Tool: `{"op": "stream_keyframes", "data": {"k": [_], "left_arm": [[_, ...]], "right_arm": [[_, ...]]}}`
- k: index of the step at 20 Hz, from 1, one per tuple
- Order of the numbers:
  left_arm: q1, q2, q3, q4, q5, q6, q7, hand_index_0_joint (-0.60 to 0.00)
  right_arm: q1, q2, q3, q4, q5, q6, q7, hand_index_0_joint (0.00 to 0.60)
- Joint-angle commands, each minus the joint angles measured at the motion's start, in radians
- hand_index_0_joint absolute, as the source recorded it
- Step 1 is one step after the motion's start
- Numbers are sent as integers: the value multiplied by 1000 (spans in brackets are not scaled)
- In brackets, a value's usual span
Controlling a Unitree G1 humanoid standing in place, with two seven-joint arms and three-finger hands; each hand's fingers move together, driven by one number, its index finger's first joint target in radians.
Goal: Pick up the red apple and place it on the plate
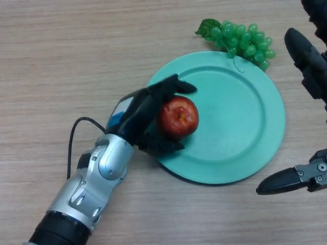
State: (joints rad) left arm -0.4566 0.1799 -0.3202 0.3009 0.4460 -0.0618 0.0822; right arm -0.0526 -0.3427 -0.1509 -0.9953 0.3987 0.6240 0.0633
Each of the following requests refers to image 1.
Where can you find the green round plate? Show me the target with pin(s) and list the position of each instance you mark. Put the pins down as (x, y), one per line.
(230, 122)

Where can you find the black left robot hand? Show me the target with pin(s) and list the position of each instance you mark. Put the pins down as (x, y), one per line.
(138, 112)

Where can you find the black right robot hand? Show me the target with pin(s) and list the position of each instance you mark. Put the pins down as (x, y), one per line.
(311, 74)

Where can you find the red apple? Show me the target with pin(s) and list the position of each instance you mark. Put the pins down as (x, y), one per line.
(178, 117)

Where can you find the green grape bunch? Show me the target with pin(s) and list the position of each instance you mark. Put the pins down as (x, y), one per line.
(241, 40)

